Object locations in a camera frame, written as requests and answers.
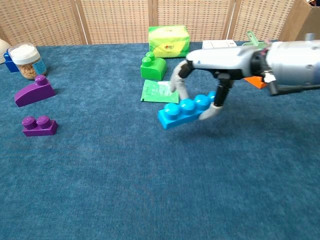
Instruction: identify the clear jar with white lid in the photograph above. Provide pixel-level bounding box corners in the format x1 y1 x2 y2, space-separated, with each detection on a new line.
7 42 48 81

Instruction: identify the pale green dustpan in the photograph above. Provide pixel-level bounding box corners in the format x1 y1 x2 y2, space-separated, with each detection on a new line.
241 30 269 48

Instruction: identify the brown cardboard box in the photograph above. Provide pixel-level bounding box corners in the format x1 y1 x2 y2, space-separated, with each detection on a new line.
278 0 320 43

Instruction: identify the dark blue building block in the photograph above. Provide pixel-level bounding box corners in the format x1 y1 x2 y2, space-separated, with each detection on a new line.
3 49 20 73

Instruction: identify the small purple two-stud block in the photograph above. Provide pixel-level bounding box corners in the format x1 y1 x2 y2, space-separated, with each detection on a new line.
21 115 59 137

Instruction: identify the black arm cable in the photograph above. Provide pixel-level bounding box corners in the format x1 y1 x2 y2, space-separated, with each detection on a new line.
268 79 320 97

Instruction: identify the red and white carton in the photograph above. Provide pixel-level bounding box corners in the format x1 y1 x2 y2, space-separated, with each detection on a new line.
201 39 240 50

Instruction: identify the purple sloped one-stud block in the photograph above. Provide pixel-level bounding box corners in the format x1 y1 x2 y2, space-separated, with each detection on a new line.
14 74 56 108

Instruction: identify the green foil sachet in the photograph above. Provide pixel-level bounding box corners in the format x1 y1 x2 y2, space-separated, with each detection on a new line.
140 79 180 104

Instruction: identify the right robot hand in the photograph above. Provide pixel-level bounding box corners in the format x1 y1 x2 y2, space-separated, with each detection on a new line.
169 46 256 121

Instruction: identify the woven bamboo folding screen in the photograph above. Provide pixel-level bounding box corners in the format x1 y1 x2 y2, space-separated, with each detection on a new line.
0 0 301 47

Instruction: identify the green curved two-stud block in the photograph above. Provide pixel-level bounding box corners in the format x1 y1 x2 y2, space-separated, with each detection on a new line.
139 51 168 81

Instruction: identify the green yellow tissue pack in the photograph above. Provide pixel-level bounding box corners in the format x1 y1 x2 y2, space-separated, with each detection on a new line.
148 25 191 60

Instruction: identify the long blue four-stud block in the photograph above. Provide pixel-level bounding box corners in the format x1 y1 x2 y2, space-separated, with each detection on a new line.
157 90 218 130

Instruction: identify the orange sloped one-stud block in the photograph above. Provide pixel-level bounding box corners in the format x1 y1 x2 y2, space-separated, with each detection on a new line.
243 76 268 90

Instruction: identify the blue carpet table cover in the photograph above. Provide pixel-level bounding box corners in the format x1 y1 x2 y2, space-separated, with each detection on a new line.
0 39 320 240

